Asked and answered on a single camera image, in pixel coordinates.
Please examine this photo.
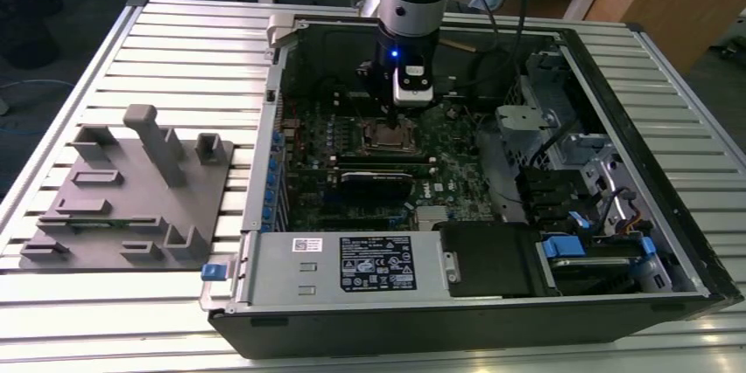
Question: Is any silver chipset heatsink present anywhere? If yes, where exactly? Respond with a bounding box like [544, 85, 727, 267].
[416, 205, 451, 222]

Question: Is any grey plastic parts rack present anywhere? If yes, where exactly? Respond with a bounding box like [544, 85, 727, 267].
[16, 104, 237, 272]

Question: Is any metal socket cover frame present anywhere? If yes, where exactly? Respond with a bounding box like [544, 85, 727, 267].
[361, 119, 421, 151]

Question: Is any green RAM stick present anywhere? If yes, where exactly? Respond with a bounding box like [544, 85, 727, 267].
[68, 218, 133, 231]

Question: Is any green motherboard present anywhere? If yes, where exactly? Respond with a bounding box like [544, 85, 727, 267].
[272, 95, 509, 233]

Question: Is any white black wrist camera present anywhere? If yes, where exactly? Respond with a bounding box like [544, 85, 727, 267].
[391, 58, 437, 108]

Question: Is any black case cable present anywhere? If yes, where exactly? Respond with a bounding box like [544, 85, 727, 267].
[527, 114, 581, 171]

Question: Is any black graphics card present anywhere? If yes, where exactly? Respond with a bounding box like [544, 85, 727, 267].
[339, 170, 416, 206]

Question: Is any blue case latch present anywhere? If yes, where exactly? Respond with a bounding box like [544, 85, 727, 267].
[198, 262, 228, 283]

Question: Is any blue disk carrier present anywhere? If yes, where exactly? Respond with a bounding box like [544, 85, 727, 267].
[539, 235, 585, 259]

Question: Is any metal CPU socket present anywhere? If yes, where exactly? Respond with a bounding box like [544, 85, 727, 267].
[359, 118, 428, 155]

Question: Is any silver power supply unit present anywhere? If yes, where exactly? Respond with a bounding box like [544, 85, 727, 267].
[232, 231, 453, 304]

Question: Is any silver metal bracket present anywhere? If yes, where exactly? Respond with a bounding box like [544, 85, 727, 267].
[492, 104, 556, 135]

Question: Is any black office chair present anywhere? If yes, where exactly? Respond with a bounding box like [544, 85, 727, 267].
[0, 0, 65, 71]

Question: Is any black hard disk drive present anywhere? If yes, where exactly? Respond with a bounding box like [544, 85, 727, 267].
[547, 257, 636, 298]

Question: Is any black open PC case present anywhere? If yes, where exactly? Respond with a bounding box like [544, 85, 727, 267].
[197, 13, 744, 361]

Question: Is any blue floor cable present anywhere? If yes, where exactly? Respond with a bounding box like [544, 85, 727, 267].
[0, 79, 77, 135]

